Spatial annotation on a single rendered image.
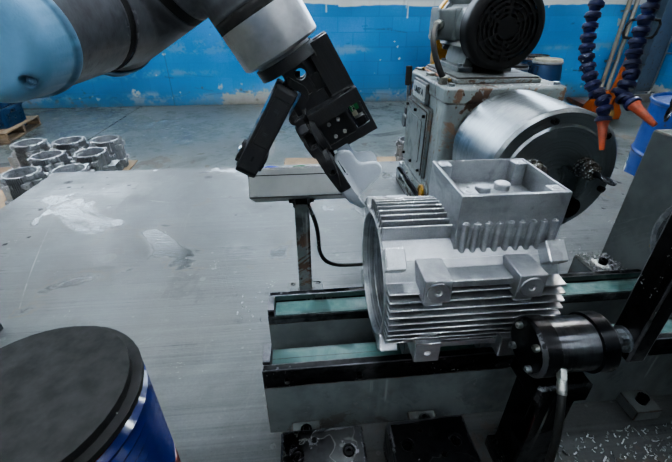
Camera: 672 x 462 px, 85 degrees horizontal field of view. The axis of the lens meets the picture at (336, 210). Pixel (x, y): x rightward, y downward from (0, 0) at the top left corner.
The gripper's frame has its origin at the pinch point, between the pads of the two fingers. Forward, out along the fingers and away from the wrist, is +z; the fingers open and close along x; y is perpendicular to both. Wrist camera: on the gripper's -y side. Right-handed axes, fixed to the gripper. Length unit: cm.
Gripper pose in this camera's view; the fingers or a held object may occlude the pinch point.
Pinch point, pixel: (354, 201)
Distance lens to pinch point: 49.5
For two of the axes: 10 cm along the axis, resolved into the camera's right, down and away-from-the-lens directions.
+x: -1.0, -4.8, 8.7
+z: 5.0, 7.4, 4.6
